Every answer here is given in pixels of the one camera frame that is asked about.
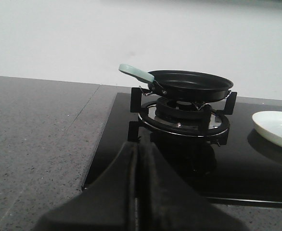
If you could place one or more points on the left black gas burner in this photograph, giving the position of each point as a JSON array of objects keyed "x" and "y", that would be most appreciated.
[{"x": 172, "y": 109}]

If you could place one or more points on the black glass gas cooktop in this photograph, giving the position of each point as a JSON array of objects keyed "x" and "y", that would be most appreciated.
[{"x": 240, "y": 168}]

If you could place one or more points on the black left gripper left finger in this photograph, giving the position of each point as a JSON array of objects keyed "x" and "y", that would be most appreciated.
[{"x": 108, "y": 204}]

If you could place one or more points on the left black pan support grate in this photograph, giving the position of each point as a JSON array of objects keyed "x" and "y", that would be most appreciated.
[{"x": 212, "y": 124}]

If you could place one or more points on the white plate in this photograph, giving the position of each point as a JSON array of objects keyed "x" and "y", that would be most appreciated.
[{"x": 268, "y": 124}]

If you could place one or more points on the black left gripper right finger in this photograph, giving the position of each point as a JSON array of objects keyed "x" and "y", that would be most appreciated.
[{"x": 167, "y": 203}]

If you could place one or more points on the black frying pan mint handle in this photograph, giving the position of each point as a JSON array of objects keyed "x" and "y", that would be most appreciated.
[{"x": 182, "y": 85}]

